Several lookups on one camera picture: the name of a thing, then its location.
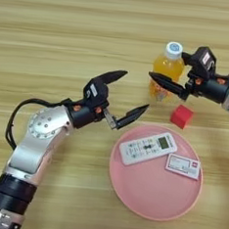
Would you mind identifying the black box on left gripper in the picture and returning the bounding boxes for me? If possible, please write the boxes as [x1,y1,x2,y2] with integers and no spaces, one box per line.
[82,77,112,110]

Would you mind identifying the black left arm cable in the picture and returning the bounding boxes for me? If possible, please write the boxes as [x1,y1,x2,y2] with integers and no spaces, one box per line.
[3,92,73,156]

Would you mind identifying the white and red card box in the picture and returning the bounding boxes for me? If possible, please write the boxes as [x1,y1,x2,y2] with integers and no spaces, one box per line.
[164,153,203,181]

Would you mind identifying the red cube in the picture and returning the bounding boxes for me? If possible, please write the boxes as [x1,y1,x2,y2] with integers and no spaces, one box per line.
[168,103,196,131]

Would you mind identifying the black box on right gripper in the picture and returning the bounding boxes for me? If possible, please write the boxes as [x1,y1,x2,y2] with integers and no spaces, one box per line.
[188,45,218,81]

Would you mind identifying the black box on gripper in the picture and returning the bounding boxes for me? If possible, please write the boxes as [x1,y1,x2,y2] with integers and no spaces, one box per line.
[188,45,218,81]
[82,77,112,110]

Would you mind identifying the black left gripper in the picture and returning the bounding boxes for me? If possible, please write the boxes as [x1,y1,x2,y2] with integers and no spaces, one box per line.
[66,66,154,136]

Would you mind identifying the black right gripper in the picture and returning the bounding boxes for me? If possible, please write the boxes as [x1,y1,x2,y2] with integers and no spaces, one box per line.
[146,49,229,106]

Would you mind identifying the orange juice bottle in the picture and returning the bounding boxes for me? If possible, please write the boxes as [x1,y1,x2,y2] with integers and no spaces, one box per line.
[147,39,188,106]

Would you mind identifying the white remote control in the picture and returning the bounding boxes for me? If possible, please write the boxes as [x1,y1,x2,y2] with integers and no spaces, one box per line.
[117,128,180,171]

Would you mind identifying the pink round plate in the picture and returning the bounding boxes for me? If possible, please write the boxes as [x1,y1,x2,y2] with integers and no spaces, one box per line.
[104,120,208,225]

